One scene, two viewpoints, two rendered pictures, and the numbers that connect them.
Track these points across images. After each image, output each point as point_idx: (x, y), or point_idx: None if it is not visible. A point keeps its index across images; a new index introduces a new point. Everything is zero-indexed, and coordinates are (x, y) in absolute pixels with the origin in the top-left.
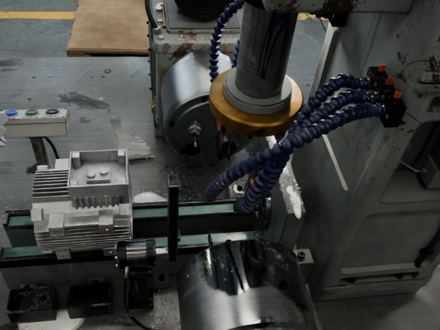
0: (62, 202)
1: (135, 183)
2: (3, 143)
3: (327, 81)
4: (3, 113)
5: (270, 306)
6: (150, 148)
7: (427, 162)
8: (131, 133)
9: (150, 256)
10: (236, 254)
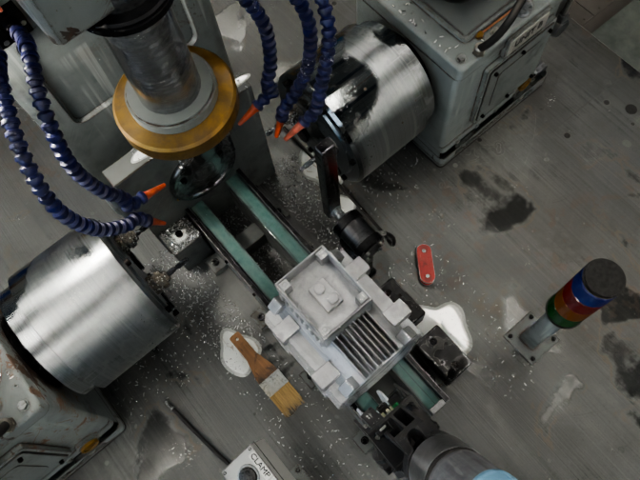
0: (375, 320)
1: (220, 391)
2: (377, 411)
3: (61, 83)
4: (360, 411)
5: (365, 42)
6: (150, 418)
7: None
8: (136, 467)
9: (357, 212)
10: (335, 91)
